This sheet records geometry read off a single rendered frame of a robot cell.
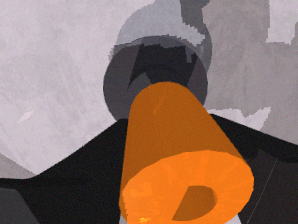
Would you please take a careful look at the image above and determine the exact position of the orange knob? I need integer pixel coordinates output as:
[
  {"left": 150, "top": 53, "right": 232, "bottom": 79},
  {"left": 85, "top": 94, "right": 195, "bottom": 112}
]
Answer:
[{"left": 120, "top": 81, "right": 254, "bottom": 224}]

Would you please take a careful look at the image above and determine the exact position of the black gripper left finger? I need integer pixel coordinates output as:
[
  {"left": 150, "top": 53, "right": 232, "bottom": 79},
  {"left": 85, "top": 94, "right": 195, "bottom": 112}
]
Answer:
[{"left": 0, "top": 119, "right": 128, "bottom": 224}]

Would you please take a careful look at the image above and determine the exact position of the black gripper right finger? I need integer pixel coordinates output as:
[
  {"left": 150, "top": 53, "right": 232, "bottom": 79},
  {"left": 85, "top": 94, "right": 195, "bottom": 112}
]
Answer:
[{"left": 210, "top": 113, "right": 298, "bottom": 224}]

